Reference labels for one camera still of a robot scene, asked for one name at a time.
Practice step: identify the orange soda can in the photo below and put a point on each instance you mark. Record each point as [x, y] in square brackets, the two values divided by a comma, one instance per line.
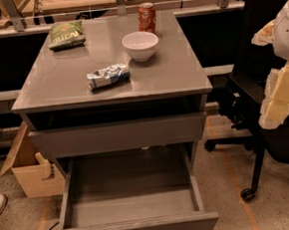
[146, 15]

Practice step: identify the open grey middle drawer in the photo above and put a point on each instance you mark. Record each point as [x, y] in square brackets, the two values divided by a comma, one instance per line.
[152, 189]

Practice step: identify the white ceramic bowl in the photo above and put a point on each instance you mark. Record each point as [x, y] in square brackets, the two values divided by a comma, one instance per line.
[140, 45]

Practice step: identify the closed grey top drawer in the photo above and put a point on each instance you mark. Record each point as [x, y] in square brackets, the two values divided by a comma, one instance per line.
[117, 136]

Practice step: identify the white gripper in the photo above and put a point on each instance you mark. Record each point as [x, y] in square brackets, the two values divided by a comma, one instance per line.
[287, 36]

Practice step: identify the cardboard box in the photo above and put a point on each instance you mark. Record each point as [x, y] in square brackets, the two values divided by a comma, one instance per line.
[37, 176]

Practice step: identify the green chip bag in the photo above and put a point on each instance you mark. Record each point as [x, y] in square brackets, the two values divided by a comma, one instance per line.
[66, 35]

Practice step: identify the grey drawer cabinet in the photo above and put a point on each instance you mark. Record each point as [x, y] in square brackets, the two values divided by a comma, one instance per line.
[172, 82]

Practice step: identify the silver blue redbull can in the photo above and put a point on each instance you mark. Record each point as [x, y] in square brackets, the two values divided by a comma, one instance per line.
[109, 75]

